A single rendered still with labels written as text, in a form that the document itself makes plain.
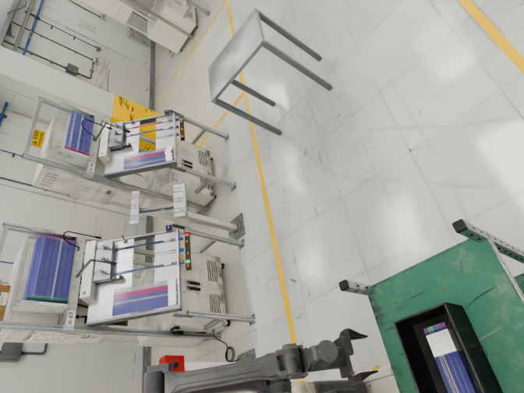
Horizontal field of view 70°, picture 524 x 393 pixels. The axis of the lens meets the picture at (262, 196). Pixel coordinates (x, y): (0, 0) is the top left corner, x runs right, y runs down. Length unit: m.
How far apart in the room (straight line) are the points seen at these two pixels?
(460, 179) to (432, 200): 0.19
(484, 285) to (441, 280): 0.12
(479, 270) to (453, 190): 1.23
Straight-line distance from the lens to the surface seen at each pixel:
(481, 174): 2.42
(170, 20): 6.90
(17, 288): 3.37
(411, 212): 2.54
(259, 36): 3.09
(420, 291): 1.34
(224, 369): 1.12
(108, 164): 4.02
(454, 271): 1.30
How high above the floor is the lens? 2.13
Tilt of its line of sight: 36 degrees down
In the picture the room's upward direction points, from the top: 71 degrees counter-clockwise
